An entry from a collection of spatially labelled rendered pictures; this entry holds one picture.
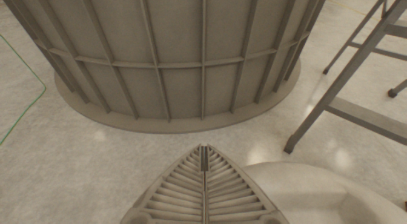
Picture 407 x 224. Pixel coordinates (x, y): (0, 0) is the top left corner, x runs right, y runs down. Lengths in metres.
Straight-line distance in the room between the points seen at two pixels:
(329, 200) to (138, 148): 0.78
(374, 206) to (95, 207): 0.89
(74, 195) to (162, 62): 0.68
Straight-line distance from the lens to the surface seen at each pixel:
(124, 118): 1.04
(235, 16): 0.66
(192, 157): 0.16
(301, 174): 0.50
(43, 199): 1.02
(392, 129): 0.89
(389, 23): 0.76
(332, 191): 0.52
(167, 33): 0.64
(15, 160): 1.24
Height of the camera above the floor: 0.76
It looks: 44 degrees down
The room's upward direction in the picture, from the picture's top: 1 degrees clockwise
